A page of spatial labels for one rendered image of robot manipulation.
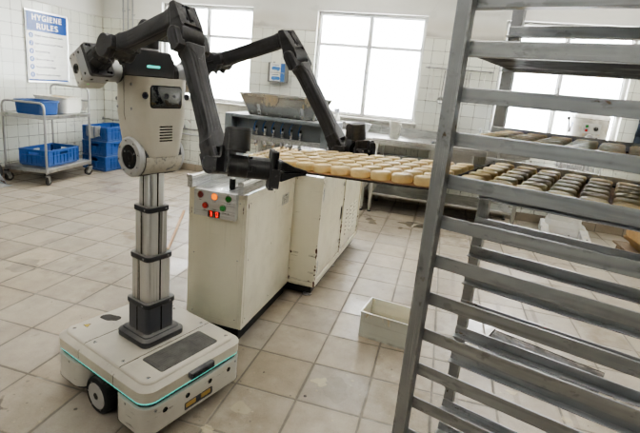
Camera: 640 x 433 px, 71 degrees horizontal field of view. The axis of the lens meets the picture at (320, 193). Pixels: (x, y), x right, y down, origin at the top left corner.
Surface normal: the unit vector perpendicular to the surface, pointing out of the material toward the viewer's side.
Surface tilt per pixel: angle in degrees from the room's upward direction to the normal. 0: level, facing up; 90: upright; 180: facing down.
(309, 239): 90
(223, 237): 90
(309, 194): 90
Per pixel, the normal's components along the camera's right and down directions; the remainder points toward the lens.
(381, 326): -0.41, 0.18
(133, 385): -0.21, -0.76
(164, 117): 0.83, 0.20
